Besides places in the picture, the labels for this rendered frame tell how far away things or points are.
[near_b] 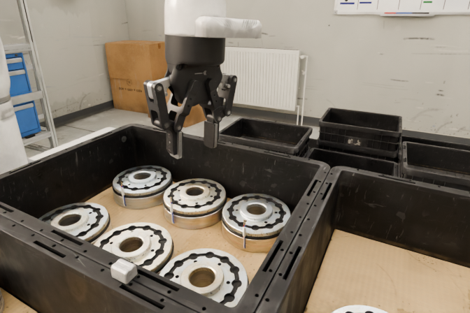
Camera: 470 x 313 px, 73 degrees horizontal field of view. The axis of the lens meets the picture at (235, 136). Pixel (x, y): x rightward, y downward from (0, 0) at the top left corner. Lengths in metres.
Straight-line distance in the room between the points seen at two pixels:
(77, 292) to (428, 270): 0.41
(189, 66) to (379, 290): 0.35
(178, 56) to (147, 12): 3.84
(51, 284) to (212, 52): 0.29
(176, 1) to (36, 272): 0.32
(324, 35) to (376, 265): 2.92
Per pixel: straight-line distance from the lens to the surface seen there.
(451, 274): 0.51
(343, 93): 3.33
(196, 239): 0.49
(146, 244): 0.43
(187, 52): 0.38
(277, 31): 3.41
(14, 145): 0.78
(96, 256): 0.34
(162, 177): 0.59
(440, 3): 3.22
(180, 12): 0.38
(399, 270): 0.49
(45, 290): 0.41
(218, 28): 0.34
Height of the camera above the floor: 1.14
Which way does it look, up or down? 22 degrees down
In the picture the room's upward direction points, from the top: straight up
